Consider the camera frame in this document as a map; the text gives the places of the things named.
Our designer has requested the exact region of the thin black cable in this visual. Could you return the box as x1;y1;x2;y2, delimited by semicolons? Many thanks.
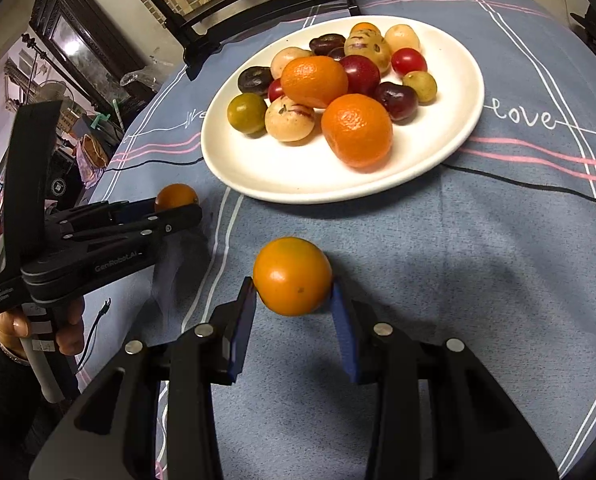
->
76;299;110;372

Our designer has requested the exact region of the dark brown avocado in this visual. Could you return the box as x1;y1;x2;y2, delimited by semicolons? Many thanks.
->
309;33;347;57

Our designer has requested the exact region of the standing fan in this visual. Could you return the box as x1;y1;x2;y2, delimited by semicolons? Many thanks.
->
35;80;73;111

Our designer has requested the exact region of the green plastic clip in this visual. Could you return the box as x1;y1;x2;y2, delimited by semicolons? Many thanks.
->
88;110;116;131

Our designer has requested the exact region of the yellow green tomato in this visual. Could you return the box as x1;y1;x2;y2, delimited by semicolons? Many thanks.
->
227;93;269;136

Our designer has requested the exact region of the orange mandarin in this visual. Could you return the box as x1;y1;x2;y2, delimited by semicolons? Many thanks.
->
155;183;199;213
281;56;349;109
253;237;333;317
321;93;394;169

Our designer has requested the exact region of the black chair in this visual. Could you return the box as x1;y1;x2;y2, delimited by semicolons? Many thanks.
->
115;0;361;81

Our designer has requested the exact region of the blue checked tablecloth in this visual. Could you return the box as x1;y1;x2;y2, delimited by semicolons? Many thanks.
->
78;0;596;480

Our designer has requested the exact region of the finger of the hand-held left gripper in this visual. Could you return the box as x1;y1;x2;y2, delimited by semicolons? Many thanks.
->
48;200;159;231
62;203;203;256

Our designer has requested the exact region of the basket with pink cloth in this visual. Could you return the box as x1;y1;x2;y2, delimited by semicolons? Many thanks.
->
75;132;109;183

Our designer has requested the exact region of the dark wooden cabinet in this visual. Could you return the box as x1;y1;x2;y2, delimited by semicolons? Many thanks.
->
28;0;148;106

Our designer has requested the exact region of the dark purple passionfruit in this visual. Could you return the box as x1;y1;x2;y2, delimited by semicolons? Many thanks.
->
237;66;275;97

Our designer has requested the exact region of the silver bracelet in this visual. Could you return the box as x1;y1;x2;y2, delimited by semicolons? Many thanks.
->
0;342;31;363

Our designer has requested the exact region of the yellow striped pepino melon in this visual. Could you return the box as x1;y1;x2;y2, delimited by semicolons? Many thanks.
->
264;95;315;143
344;29;392;75

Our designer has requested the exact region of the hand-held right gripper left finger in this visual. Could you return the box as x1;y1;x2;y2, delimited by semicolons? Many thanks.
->
28;276;257;480

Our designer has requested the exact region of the person's left forearm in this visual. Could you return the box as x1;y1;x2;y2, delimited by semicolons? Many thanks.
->
0;317;78;461

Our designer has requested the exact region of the small yellow tomato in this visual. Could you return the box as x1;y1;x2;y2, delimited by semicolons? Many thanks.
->
402;70;437;105

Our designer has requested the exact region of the white plate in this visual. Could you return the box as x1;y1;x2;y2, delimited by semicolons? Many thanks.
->
201;15;485;205

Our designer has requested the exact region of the large red tomato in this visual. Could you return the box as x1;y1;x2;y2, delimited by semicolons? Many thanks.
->
339;55;381;97

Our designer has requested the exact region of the plain yellow pepino melon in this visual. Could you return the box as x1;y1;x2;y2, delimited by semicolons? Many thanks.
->
384;24;421;53
270;47;315;81

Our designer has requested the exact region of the dark purple tomato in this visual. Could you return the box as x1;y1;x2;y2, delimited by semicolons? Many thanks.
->
374;81;419;122

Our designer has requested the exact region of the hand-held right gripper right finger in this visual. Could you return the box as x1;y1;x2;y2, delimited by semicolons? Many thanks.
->
330;280;561;480

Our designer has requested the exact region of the person's left hand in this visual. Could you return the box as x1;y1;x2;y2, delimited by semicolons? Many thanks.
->
0;297;86;361

